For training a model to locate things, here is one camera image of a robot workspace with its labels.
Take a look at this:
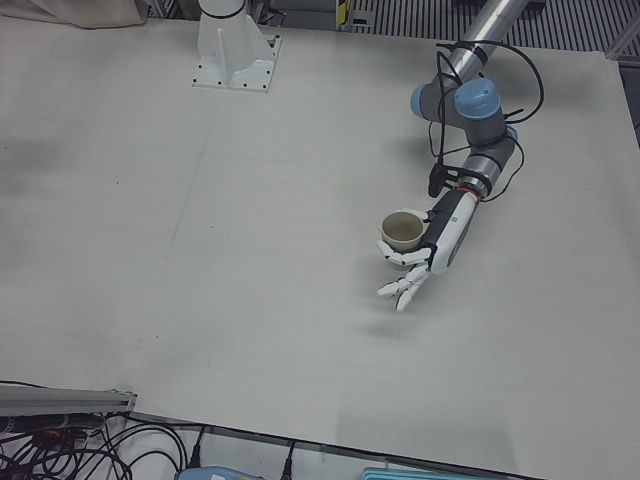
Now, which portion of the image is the aluminium corner profile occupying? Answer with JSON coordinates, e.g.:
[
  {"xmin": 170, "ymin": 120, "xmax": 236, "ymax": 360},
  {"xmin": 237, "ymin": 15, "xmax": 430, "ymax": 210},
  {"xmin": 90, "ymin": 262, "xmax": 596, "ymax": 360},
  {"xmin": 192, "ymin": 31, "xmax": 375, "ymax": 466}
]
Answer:
[{"xmin": 607, "ymin": 0, "xmax": 640, "ymax": 62}]

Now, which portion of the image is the black power strip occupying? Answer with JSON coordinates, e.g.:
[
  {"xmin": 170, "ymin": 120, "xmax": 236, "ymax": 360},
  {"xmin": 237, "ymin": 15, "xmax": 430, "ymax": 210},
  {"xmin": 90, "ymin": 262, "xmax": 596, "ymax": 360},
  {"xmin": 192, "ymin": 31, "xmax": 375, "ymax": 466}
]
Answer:
[{"xmin": 0, "ymin": 412, "xmax": 107, "ymax": 437}]

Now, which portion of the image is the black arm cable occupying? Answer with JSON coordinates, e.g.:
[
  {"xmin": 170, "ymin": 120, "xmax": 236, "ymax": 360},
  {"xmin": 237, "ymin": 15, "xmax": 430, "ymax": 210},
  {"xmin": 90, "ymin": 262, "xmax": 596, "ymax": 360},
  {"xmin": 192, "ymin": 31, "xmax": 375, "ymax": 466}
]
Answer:
[{"xmin": 427, "ymin": 40, "xmax": 546, "ymax": 202}]

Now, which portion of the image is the beige cup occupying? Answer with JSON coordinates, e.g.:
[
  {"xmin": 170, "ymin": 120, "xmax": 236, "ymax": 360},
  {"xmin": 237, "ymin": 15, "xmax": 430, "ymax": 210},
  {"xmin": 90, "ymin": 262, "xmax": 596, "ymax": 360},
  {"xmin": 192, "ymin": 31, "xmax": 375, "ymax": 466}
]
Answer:
[{"xmin": 379, "ymin": 211, "xmax": 426, "ymax": 255}]

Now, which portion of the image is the aluminium profile rail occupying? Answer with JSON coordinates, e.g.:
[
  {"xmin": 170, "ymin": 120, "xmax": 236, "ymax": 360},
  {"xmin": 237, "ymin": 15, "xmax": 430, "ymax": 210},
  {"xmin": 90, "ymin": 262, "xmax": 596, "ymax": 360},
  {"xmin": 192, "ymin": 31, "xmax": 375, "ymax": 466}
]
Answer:
[{"xmin": 0, "ymin": 382, "xmax": 138, "ymax": 419}]

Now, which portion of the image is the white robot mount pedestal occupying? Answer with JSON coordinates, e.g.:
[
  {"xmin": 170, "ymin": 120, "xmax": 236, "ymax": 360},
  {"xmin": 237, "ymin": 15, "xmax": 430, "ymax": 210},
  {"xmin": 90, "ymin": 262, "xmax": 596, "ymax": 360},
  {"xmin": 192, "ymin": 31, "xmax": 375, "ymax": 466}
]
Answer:
[{"xmin": 190, "ymin": 0, "xmax": 283, "ymax": 95}]

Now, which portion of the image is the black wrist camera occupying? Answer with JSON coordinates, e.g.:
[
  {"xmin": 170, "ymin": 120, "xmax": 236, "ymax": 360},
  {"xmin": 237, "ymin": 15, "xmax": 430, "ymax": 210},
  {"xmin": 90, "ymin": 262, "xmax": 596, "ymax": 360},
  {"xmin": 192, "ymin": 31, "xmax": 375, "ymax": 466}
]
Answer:
[{"xmin": 427, "ymin": 162, "xmax": 461, "ymax": 197}]

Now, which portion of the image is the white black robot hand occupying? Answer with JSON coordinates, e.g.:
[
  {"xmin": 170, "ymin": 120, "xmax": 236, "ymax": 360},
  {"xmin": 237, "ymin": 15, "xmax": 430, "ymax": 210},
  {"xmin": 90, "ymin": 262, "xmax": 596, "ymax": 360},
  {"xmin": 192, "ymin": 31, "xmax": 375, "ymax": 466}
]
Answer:
[{"xmin": 375, "ymin": 189, "xmax": 482, "ymax": 314}]

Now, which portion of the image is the black plug cable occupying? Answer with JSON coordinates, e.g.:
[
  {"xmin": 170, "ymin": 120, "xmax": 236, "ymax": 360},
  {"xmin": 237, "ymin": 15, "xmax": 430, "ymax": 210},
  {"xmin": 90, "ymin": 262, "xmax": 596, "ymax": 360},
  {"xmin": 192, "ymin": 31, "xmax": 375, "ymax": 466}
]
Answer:
[
  {"xmin": 188, "ymin": 424, "xmax": 207, "ymax": 470},
  {"xmin": 281, "ymin": 439, "xmax": 297, "ymax": 480}
]

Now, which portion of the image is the light blue device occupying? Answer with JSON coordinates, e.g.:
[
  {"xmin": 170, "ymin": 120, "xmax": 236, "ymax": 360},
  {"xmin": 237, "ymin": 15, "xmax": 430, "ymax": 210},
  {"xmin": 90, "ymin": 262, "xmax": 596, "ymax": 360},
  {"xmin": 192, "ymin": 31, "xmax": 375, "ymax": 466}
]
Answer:
[{"xmin": 177, "ymin": 464, "xmax": 266, "ymax": 480}]

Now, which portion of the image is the beige cloth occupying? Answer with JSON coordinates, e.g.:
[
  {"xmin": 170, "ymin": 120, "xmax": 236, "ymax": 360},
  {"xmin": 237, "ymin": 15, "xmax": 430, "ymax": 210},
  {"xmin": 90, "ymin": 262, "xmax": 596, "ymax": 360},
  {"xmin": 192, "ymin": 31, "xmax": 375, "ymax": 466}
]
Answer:
[{"xmin": 0, "ymin": 0, "xmax": 149, "ymax": 29}]

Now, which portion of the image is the black cable tangle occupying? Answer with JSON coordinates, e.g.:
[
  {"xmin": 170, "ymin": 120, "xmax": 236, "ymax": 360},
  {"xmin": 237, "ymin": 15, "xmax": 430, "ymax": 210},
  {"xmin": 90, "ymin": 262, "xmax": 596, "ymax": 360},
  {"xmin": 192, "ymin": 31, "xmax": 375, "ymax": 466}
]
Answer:
[{"xmin": 0, "ymin": 419, "xmax": 187, "ymax": 480}]

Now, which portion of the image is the teal plastic tray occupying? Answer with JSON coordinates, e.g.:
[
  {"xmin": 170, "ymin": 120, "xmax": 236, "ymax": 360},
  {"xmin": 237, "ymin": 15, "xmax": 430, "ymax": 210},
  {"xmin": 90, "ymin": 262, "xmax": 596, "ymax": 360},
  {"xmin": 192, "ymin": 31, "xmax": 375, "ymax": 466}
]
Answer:
[{"xmin": 359, "ymin": 467, "xmax": 506, "ymax": 480}]

